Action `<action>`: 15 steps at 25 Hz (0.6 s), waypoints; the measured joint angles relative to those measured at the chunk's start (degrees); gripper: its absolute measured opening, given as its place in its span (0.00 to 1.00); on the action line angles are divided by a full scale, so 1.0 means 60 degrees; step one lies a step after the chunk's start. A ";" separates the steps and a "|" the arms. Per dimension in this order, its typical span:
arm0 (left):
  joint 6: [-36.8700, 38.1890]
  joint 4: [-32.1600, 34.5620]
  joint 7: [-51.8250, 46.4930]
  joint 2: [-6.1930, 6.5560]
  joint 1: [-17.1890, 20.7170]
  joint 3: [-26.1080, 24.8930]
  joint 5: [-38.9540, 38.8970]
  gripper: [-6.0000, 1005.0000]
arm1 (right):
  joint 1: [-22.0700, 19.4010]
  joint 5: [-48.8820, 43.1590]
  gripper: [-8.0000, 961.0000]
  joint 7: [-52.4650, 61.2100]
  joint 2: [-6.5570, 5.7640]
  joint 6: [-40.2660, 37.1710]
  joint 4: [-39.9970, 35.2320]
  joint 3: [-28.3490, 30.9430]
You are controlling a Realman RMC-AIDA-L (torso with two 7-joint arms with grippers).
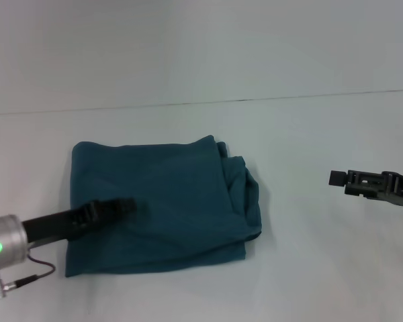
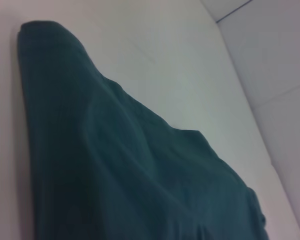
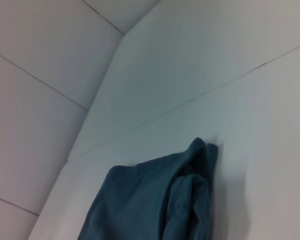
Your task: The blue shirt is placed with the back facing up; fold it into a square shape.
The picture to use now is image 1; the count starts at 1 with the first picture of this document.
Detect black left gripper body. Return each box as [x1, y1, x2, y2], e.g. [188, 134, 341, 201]
[21, 204, 88, 243]

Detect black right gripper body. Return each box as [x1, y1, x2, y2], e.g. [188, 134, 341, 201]
[379, 170, 403, 208]

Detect teal blue t-shirt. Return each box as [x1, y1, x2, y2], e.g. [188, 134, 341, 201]
[64, 134, 265, 278]

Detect left arm cable with connector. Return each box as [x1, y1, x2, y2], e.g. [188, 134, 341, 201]
[0, 255, 56, 301]

